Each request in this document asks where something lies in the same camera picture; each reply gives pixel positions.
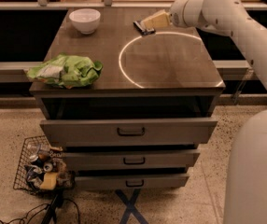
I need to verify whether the clear plastic bottle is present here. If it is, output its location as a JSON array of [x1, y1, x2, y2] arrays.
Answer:
[[27, 143, 49, 155]]

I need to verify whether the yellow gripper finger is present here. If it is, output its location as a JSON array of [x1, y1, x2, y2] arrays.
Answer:
[[143, 16, 170, 29], [146, 10, 170, 19]]

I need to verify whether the grey drawer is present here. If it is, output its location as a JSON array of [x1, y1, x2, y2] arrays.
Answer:
[[40, 118, 217, 147], [63, 149, 200, 171], [75, 174, 189, 190]]

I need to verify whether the grey drawer cabinet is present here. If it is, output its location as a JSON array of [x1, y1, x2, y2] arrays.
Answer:
[[30, 8, 225, 177]]

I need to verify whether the middle grey drawer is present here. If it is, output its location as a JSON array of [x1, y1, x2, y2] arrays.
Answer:
[[63, 149, 200, 171]]

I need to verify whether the white ceramic bowl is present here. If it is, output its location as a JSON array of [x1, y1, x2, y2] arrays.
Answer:
[[69, 8, 101, 35]]

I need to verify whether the green rice chip bag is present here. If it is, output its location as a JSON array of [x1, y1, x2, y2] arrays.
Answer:
[[27, 54, 103, 89]]

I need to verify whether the blue tape cross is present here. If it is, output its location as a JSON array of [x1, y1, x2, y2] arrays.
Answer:
[[115, 189, 148, 224]]

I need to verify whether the yellow sponge in basket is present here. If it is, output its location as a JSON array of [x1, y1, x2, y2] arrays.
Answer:
[[40, 172, 57, 190]]

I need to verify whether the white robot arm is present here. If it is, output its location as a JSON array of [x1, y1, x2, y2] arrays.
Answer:
[[141, 0, 267, 224]]

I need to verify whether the top grey drawer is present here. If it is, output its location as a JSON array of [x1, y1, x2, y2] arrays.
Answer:
[[40, 118, 217, 147]]

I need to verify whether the crushed can in basket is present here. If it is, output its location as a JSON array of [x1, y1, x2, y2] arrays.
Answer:
[[43, 162, 53, 173]]

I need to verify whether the black wire basket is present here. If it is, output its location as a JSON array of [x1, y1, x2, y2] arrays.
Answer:
[[13, 136, 75, 194]]

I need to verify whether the black floor cable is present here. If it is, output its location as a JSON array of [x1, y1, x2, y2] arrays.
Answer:
[[0, 197, 81, 224]]

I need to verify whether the bottom grey drawer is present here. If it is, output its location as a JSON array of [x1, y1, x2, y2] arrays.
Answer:
[[75, 174, 189, 190]]

